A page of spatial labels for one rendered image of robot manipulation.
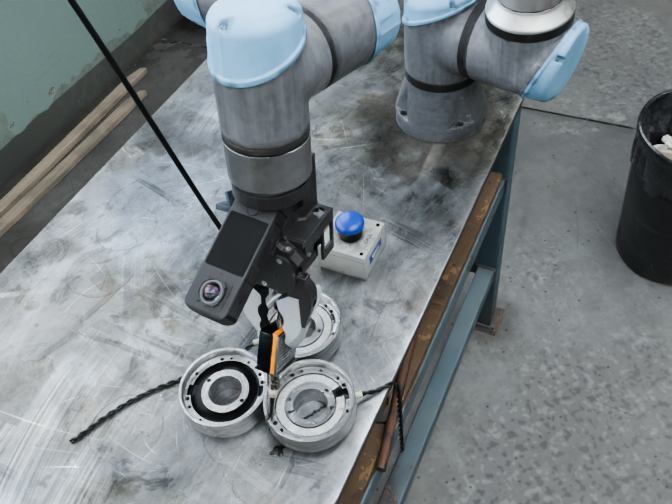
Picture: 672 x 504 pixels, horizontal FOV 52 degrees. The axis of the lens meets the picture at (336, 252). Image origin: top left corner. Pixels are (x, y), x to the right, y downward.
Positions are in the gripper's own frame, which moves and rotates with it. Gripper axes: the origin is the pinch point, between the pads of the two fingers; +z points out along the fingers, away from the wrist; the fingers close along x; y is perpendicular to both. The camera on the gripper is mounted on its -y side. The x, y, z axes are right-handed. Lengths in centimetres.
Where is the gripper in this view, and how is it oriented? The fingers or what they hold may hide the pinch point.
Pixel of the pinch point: (276, 338)
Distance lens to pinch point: 74.5
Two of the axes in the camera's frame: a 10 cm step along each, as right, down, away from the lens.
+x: -8.9, -2.9, 3.5
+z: 0.2, 7.4, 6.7
